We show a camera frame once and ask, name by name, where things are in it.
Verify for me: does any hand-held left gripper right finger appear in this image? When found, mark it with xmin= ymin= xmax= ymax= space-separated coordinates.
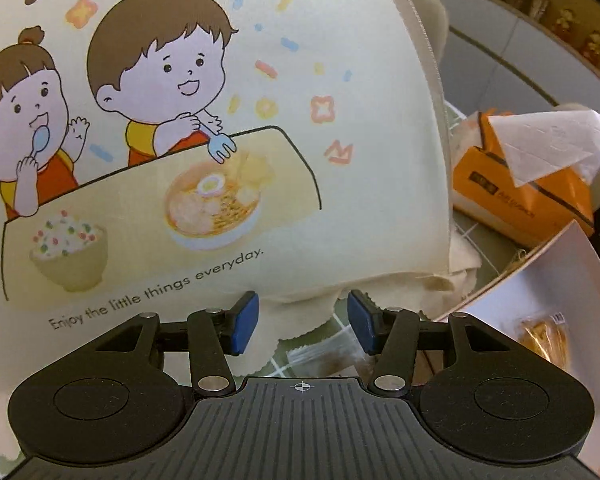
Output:
xmin=347 ymin=289 xmax=518 ymax=397

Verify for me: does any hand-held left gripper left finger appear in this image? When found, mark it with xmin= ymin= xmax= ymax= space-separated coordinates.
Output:
xmin=82 ymin=291 xmax=259 ymax=398

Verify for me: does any white cardboard box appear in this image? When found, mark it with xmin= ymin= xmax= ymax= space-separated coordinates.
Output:
xmin=430 ymin=220 xmax=600 ymax=480

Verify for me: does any clear snack packet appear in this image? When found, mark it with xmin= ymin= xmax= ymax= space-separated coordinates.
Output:
xmin=286 ymin=337 xmax=366 ymax=377

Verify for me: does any cartoon printed cloth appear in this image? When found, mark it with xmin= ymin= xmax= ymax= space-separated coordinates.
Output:
xmin=0 ymin=0 xmax=483 ymax=466

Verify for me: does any orange tissue pack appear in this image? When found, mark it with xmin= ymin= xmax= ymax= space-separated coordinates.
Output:
xmin=450 ymin=105 xmax=600 ymax=251

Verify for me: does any beige chair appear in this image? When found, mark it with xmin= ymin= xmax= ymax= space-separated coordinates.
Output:
xmin=402 ymin=0 xmax=451 ymax=63

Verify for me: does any golden figurine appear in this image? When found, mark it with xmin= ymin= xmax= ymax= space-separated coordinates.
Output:
xmin=552 ymin=6 xmax=576 ymax=31
xmin=580 ymin=30 xmax=600 ymax=63

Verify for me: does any grey wall cabinet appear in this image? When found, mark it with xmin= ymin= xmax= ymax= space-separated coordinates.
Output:
xmin=420 ymin=0 xmax=600 ymax=126

